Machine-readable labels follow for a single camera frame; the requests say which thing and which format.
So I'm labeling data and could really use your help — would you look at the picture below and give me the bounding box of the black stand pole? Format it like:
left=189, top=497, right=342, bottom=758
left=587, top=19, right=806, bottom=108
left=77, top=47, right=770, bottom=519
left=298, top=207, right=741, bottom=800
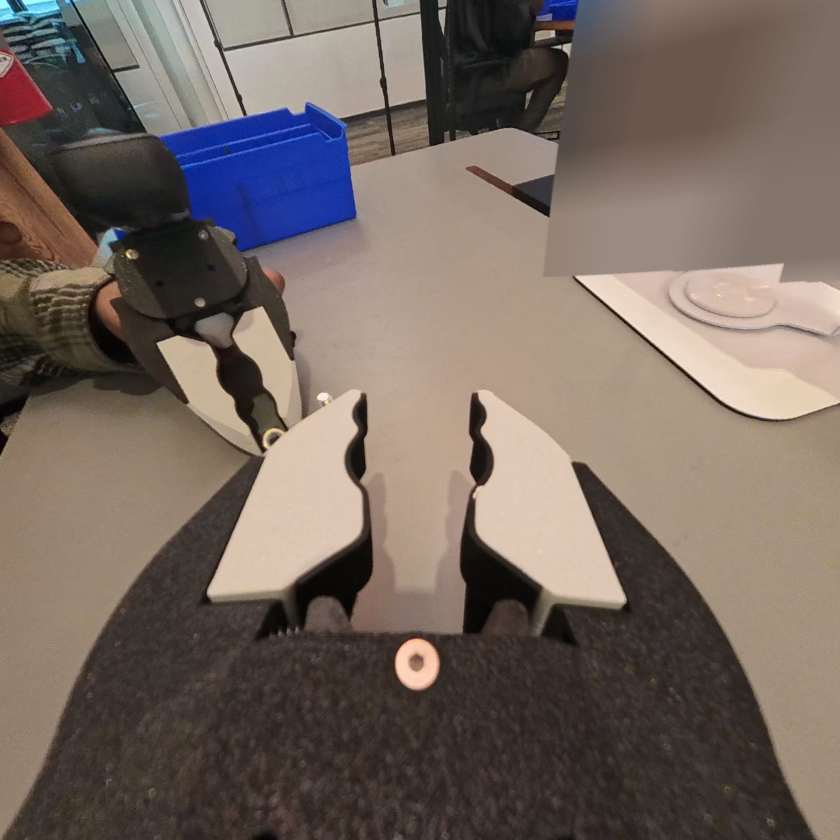
left=419, top=0, right=455, bottom=147

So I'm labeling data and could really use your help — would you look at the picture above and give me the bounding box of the blue plastic bin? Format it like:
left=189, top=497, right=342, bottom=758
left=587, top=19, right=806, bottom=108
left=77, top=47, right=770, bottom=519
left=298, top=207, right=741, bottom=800
left=161, top=101, right=357, bottom=253

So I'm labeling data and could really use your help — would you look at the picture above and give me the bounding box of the wooden post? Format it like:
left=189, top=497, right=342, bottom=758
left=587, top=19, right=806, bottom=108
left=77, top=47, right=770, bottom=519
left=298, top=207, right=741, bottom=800
left=0, top=125, right=99, bottom=263

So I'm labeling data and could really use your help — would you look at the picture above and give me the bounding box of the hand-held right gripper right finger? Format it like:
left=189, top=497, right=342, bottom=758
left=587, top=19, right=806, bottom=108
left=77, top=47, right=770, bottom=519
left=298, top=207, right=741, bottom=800
left=461, top=389, right=627, bottom=636

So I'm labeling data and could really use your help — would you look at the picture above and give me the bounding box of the white base pad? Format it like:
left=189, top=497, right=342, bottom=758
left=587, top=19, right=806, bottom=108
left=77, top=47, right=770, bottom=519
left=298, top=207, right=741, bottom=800
left=574, top=262, right=840, bottom=421

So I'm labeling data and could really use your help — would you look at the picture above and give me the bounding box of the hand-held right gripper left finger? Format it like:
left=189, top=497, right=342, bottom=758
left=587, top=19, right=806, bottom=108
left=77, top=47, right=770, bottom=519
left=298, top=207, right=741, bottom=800
left=206, top=389, right=374, bottom=636

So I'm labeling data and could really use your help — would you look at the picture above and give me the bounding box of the black desk mat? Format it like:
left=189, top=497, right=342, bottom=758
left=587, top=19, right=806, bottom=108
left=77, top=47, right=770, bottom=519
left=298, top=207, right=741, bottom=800
left=514, top=176, right=553, bottom=217

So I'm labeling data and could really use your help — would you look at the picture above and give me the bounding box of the person's left hand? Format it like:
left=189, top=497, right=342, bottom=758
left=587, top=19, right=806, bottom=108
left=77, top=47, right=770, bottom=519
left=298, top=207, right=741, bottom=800
left=88, top=281, right=145, bottom=367

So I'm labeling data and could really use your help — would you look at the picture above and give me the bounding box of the clear tablet stand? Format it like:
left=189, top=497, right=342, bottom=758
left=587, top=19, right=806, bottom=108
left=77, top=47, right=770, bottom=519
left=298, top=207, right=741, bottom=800
left=668, top=268, right=840, bottom=337

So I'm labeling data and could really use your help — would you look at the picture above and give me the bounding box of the red sign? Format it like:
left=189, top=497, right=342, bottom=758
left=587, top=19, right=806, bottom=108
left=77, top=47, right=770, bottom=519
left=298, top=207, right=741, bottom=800
left=0, top=33, right=53, bottom=126

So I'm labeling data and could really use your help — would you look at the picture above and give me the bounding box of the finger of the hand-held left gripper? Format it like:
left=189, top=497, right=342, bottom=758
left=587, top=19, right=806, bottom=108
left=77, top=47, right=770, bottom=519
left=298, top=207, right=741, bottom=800
left=156, top=325, right=277, bottom=457
left=230, top=307, right=304, bottom=434

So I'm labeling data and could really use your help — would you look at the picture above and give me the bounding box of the person's left forearm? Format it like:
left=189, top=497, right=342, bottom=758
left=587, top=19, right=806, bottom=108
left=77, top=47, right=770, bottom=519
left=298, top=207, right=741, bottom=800
left=0, top=258, right=145, bottom=388

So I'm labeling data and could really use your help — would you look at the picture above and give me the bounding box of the thin black tripod stand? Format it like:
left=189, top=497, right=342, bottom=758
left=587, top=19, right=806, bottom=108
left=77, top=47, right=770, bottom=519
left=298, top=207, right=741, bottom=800
left=373, top=0, right=399, bottom=157

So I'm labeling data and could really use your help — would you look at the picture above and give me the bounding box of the black office chair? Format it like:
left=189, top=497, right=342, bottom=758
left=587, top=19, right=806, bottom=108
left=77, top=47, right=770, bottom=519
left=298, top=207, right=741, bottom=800
left=443, top=0, right=529, bottom=135

